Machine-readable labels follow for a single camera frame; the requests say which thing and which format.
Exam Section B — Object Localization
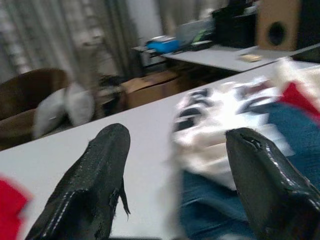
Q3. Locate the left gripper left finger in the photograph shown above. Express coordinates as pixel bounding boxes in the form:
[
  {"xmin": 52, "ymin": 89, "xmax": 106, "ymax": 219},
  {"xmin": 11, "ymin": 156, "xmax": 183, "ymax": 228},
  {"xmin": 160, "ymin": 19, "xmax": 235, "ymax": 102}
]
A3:
[{"xmin": 24, "ymin": 122, "xmax": 132, "ymax": 240}]

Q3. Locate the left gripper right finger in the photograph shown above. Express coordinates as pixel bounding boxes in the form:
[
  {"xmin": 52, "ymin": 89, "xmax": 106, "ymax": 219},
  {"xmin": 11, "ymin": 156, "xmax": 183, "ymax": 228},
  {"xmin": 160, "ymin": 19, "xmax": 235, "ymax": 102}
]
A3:
[{"xmin": 224, "ymin": 127, "xmax": 320, "ymax": 240}]

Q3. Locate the red polo shirt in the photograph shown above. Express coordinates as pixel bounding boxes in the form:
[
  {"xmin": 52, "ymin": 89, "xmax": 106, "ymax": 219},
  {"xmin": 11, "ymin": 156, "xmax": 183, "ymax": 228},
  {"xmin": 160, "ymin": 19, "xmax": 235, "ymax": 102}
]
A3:
[{"xmin": 0, "ymin": 172, "xmax": 33, "ymax": 240}]

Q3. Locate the blue garment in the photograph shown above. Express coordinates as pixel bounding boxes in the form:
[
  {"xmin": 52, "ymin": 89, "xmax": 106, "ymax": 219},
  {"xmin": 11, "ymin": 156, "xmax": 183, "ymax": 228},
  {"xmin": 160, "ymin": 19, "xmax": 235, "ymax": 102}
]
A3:
[{"xmin": 178, "ymin": 99, "xmax": 320, "ymax": 240}]

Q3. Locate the white black-printed garment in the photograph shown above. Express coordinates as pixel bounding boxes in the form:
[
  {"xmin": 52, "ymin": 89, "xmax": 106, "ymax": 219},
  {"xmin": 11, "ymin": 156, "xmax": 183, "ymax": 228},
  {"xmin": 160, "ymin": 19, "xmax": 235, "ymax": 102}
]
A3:
[{"xmin": 172, "ymin": 74, "xmax": 298, "ymax": 193}]

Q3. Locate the white cushion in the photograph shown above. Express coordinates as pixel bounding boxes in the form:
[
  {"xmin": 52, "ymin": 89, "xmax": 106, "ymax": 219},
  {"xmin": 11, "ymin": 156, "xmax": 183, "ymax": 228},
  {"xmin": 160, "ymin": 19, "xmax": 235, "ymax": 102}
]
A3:
[
  {"xmin": 65, "ymin": 83, "xmax": 95, "ymax": 126},
  {"xmin": 33, "ymin": 87, "xmax": 69, "ymax": 138}
]

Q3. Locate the red cloth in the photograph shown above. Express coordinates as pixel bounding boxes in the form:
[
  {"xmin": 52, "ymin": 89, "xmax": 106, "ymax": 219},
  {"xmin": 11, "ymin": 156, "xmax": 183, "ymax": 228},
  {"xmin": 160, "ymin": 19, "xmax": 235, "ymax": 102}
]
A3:
[{"xmin": 281, "ymin": 81, "xmax": 320, "ymax": 122}]

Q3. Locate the plain cardboard box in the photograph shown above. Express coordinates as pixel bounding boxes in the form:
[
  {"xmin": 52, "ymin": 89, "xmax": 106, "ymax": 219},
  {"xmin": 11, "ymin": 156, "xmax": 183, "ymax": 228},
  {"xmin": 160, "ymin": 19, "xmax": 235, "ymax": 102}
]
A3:
[{"xmin": 124, "ymin": 71, "xmax": 186, "ymax": 110}]

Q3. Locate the brown armchair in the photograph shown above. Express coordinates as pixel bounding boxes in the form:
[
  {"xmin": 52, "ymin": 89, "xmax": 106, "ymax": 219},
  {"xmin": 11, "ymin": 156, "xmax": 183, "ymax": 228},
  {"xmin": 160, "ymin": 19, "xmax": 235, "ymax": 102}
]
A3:
[{"xmin": 0, "ymin": 68, "xmax": 71, "ymax": 151}]

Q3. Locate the small tan board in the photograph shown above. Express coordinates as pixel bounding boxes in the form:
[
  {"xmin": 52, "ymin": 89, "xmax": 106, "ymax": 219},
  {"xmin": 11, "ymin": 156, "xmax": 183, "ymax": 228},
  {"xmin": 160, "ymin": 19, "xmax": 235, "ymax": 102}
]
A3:
[{"xmin": 238, "ymin": 53, "xmax": 263, "ymax": 62}]

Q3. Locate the blue plastic container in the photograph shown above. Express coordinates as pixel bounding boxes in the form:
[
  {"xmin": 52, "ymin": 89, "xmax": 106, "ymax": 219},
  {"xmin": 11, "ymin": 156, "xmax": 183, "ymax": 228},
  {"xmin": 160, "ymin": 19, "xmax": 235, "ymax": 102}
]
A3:
[{"xmin": 146, "ymin": 39, "xmax": 181, "ymax": 53}]

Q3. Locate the pale sheer curtain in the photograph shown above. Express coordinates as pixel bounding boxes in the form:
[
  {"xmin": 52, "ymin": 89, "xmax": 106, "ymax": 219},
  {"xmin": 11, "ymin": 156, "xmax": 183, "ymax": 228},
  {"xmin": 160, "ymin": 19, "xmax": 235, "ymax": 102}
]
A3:
[{"xmin": 0, "ymin": 0, "xmax": 141, "ymax": 83}]

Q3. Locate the wooden speaker box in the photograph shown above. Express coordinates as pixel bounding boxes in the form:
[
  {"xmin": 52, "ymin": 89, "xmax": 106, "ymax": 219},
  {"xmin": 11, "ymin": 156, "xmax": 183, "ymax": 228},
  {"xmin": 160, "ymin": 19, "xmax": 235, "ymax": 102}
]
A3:
[{"xmin": 257, "ymin": 0, "xmax": 301, "ymax": 52}]

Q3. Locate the black equipment box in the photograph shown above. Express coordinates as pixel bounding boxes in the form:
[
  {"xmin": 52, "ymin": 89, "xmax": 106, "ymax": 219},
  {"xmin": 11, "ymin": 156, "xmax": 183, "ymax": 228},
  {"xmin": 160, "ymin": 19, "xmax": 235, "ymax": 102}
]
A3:
[{"xmin": 212, "ymin": 4, "xmax": 258, "ymax": 48}]

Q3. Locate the white table black frame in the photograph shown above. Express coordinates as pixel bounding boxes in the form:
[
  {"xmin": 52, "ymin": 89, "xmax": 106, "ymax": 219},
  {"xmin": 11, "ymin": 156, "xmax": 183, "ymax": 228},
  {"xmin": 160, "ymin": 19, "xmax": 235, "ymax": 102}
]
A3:
[
  {"xmin": 0, "ymin": 57, "xmax": 320, "ymax": 240},
  {"xmin": 162, "ymin": 43, "xmax": 320, "ymax": 73}
]

